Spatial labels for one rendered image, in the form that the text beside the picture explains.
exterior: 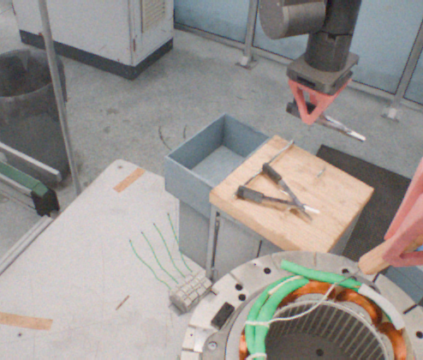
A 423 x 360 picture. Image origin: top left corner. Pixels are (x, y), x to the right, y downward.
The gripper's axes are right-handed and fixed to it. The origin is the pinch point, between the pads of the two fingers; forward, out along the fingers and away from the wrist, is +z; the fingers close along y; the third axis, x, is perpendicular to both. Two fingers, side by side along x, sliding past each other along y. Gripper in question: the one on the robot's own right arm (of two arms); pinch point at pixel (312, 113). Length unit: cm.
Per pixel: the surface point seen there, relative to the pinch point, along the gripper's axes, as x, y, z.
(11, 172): -67, 19, 41
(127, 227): -31, 13, 40
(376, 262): 18.9, 28.5, -11.7
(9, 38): -268, -89, 116
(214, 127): -18.6, -1.1, 13.3
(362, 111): -36, -181, 121
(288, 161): -2.5, -1.0, 12.1
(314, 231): 8.4, 9.5, 12.1
